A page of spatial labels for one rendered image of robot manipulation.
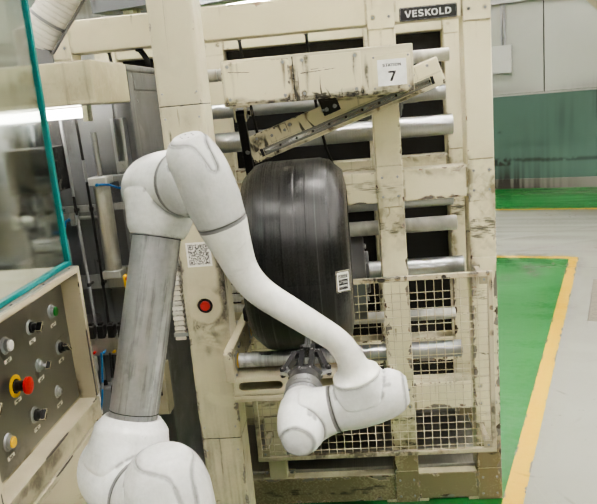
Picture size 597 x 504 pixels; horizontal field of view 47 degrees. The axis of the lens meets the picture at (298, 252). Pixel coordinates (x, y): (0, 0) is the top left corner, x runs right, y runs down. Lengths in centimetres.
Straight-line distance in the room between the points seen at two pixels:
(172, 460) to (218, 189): 49
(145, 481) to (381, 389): 50
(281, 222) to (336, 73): 60
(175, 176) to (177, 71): 75
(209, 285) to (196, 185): 83
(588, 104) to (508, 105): 112
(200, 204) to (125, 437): 48
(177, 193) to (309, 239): 58
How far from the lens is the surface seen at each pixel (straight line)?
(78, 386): 200
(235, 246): 132
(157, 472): 128
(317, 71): 222
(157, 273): 141
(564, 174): 1106
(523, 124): 1104
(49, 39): 247
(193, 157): 128
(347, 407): 145
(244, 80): 224
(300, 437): 145
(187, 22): 202
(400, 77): 222
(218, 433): 225
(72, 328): 194
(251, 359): 205
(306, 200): 185
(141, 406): 144
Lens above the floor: 165
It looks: 13 degrees down
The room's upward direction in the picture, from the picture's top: 5 degrees counter-clockwise
